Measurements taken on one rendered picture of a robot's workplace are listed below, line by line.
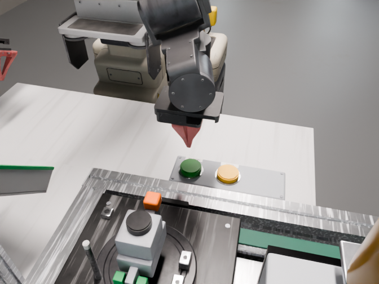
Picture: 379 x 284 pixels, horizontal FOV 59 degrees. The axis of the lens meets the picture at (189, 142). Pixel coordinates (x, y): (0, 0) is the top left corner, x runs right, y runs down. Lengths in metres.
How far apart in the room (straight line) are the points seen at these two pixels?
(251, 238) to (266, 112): 1.91
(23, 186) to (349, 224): 0.52
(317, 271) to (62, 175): 0.67
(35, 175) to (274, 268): 0.44
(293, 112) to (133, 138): 1.76
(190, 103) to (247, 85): 2.29
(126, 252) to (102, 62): 0.83
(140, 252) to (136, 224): 0.03
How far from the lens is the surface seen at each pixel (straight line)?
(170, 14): 0.43
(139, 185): 0.62
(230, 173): 0.61
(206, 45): 0.46
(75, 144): 0.88
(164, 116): 0.52
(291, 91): 2.70
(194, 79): 0.39
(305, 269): 0.21
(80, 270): 0.52
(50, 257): 0.56
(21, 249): 0.72
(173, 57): 0.40
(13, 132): 0.98
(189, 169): 0.61
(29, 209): 0.77
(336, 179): 2.07
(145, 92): 1.13
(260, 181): 0.62
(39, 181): 0.58
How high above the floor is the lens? 1.42
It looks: 42 degrees down
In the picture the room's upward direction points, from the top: straight up
